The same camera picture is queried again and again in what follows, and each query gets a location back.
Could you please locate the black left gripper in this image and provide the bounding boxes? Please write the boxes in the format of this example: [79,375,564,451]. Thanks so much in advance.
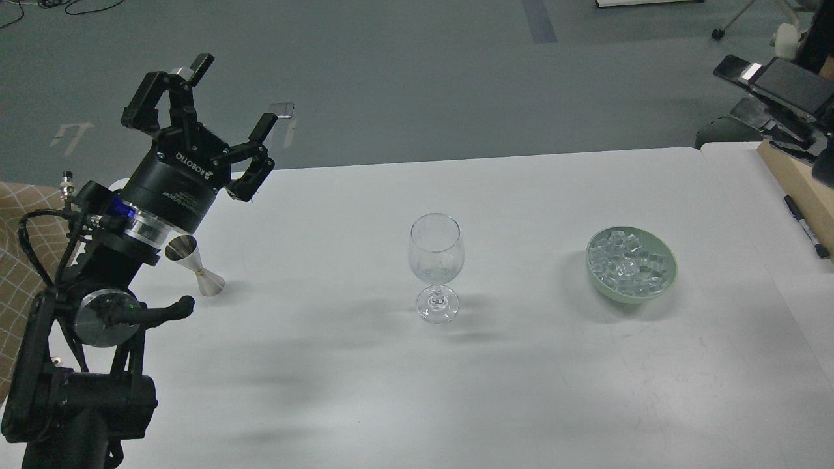
[121,53,279,234]

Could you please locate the steel double jigger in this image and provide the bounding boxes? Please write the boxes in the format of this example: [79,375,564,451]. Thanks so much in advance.
[164,235,225,297]

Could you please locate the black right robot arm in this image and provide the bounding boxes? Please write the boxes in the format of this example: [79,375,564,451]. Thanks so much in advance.
[713,55,833,188]

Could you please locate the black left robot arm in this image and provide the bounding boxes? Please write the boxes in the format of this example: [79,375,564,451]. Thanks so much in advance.
[2,53,278,468]

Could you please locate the clear wine glass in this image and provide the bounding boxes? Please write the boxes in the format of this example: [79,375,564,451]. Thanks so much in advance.
[408,212,465,324]

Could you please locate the clear ice cubes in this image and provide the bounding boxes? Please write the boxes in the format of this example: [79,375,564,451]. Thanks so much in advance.
[591,230,674,298]

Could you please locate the tan checkered chair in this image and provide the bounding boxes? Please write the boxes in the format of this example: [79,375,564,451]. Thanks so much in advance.
[1,182,68,401]

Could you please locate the green bowl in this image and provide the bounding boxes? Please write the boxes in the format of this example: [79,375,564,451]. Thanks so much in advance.
[586,225,679,306]

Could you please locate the white office chair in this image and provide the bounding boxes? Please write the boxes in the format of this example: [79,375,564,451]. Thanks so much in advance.
[711,1,821,59]

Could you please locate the light wooden box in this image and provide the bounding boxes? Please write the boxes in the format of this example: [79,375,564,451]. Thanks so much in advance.
[757,140,833,251]

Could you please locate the person in dark clothes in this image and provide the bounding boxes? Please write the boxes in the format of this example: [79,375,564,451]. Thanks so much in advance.
[694,0,834,150]

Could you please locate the black marker pen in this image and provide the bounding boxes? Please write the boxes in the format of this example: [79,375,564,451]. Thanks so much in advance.
[783,195,831,259]

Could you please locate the black floor cables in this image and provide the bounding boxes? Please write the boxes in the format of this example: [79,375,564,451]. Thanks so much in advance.
[0,0,124,28]

